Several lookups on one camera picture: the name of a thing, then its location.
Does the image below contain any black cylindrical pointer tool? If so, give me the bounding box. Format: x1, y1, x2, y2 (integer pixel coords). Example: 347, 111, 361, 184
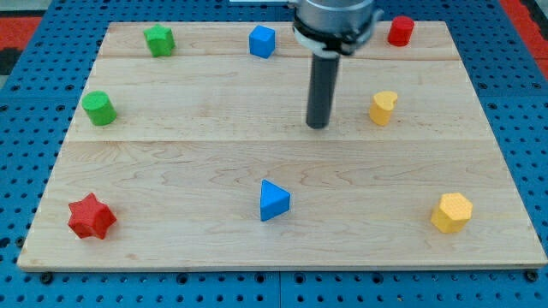
306, 55, 339, 129

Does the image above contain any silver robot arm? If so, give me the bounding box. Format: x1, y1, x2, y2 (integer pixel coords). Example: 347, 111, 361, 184
289, 0, 384, 129

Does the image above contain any green star block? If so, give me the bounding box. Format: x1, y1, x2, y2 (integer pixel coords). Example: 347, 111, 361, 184
143, 24, 175, 57

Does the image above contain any red star block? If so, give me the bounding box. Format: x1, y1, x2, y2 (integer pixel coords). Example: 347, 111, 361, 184
68, 192, 116, 240

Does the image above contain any yellow heart block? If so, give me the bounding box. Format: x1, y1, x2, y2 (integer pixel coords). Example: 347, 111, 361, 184
369, 91, 398, 126

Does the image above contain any blue cube block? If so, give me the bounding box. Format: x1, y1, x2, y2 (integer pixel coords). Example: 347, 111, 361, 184
248, 26, 276, 58

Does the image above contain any red cylinder block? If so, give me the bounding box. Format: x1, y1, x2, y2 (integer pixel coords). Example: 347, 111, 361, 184
387, 15, 414, 47

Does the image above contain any blue triangle block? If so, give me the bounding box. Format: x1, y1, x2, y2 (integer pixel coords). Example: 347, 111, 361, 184
259, 180, 291, 222

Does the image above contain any wooden board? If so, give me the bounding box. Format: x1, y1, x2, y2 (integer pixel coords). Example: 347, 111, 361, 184
18, 21, 547, 272

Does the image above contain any yellow hexagon block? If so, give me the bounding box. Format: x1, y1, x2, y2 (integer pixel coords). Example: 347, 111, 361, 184
431, 192, 474, 234

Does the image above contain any green cylinder block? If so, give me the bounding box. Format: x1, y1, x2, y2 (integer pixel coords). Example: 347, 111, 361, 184
81, 91, 117, 126

